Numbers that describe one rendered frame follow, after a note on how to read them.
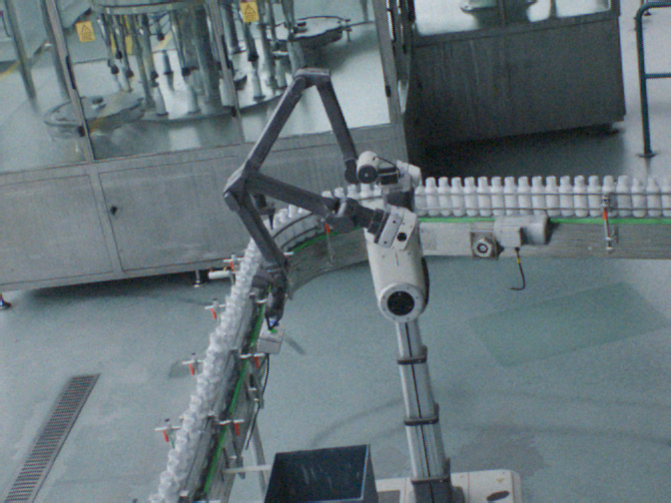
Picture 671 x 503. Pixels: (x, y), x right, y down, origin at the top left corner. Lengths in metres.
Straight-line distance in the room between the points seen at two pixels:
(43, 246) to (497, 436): 3.34
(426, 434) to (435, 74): 4.84
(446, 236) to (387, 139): 1.81
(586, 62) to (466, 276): 2.38
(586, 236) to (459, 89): 3.93
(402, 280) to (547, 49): 4.97
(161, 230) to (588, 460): 3.23
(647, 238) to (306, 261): 1.46
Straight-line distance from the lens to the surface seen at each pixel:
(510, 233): 5.46
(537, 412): 6.12
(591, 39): 9.31
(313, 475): 4.30
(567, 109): 9.43
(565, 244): 5.61
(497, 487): 5.17
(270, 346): 4.67
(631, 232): 5.52
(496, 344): 6.75
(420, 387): 4.76
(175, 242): 7.87
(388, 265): 4.48
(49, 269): 8.15
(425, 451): 4.89
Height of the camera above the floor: 3.12
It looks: 22 degrees down
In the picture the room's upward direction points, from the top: 10 degrees counter-clockwise
